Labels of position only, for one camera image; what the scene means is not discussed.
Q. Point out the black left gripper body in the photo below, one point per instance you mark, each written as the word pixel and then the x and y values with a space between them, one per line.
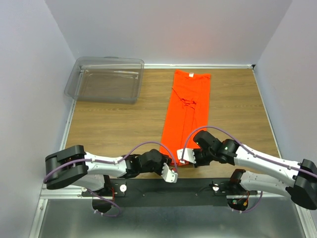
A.
pixel 157 168

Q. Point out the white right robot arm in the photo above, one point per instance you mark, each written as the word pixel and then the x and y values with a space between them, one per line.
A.
pixel 297 180

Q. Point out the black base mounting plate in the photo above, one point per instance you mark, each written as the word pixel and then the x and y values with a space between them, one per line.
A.
pixel 145 192

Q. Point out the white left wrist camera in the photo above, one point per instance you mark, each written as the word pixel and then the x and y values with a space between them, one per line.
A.
pixel 168 175

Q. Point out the clear plastic bin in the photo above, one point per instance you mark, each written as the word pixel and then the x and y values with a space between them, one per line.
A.
pixel 105 79

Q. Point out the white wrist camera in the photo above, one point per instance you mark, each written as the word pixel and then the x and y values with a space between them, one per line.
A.
pixel 186 156
pixel 168 175

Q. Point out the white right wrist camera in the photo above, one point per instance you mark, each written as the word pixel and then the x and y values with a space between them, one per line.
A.
pixel 186 156

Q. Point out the orange t shirt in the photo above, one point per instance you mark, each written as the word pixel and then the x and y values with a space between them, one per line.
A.
pixel 188 109

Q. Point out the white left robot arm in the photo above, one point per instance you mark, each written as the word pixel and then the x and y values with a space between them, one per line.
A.
pixel 75 166

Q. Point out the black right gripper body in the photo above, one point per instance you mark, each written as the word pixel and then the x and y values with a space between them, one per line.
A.
pixel 203 157

